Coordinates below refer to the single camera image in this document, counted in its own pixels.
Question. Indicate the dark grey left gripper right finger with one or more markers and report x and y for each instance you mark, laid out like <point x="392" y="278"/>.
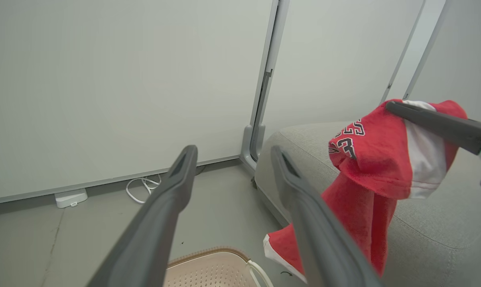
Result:
<point x="320" y="235"/>

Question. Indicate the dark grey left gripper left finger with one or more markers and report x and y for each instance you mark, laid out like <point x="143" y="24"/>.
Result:
<point x="152" y="223"/>

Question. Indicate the red and white jersey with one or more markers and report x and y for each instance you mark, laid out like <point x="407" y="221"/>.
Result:
<point x="378" y="159"/>

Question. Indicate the beige perforated laundry basket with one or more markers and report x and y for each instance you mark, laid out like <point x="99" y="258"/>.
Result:
<point x="208" y="271"/>

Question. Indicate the white power adapter box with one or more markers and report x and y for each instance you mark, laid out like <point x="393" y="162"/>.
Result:
<point x="70" y="197"/>

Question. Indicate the light grey fabric sofa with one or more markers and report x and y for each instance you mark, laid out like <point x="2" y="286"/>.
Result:
<point x="444" y="231"/>

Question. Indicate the white slanted frame poles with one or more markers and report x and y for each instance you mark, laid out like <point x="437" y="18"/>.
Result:
<point x="414" y="48"/>

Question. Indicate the grey partition frame post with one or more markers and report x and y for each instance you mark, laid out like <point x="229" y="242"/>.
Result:
<point x="264" y="87"/>

